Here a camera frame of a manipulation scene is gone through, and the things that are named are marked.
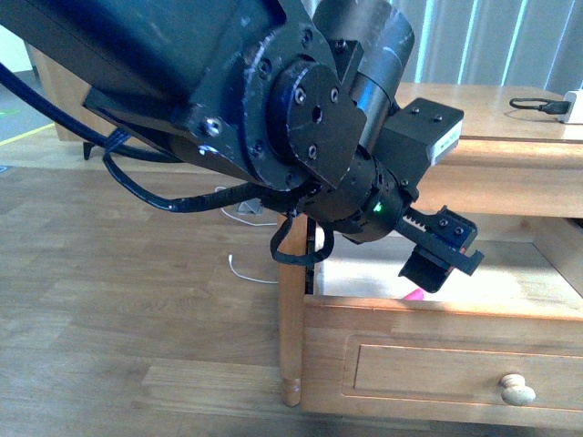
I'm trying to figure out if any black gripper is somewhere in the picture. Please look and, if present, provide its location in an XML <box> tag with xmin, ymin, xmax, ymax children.
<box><xmin>303</xmin><ymin>148</ymin><xmax>483</xmax><ymax>292</ymax></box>

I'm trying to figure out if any pink marker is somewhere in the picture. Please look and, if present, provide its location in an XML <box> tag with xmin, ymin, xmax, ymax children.
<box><xmin>403</xmin><ymin>289</ymin><xmax>425</xmax><ymax>301</ymax></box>

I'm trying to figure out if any wooden drawer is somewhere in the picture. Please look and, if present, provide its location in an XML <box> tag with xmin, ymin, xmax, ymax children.
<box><xmin>301</xmin><ymin>216</ymin><xmax>582</xmax><ymax>430</ymax></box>

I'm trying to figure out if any wooden nightstand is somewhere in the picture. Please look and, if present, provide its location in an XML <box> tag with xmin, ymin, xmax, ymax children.
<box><xmin>279</xmin><ymin>84</ymin><xmax>582</xmax><ymax>407</ymax></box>

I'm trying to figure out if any open floor socket box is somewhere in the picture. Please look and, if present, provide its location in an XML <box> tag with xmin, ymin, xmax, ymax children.
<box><xmin>233</xmin><ymin>198</ymin><xmax>263</xmax><ymax>216</ymax></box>

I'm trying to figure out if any white charger block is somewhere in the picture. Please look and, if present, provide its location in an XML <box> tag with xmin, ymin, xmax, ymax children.
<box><xmin>557</xmin><ymin>89</ymin><xmax>583</xmax><ymax>125</ymax></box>

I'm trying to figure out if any grey-blue curtain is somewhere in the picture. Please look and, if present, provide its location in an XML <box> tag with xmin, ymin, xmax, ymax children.
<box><xmin>393</xmin><ymin>1</ymin><xmax>582</xmax><ymax>94</ymax></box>

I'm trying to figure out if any light wooden cabinet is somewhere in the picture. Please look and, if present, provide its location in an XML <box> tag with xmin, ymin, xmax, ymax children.
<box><xmin>26</xmin><ymin>43</ymin><xmax>116</xmax><ymax>137</ymax></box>

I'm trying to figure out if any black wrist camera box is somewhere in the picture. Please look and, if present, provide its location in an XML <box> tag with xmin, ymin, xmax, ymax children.
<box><xmin>373</xmin><ymin>97</ymin><xmax>465</xmax><ymax>202</ymax></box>

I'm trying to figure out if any white charging cable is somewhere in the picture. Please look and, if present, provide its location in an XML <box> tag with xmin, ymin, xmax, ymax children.
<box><xmin>213</xmin><ymin>184</ymin><xmax>280</xmax><ymax>285</ymax></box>

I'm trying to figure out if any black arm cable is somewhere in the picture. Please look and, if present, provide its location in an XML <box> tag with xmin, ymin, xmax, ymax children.
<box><xmin>0</xmin><ymin>63</ymin><xmax>338</xmax><ymax>268</ymax></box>

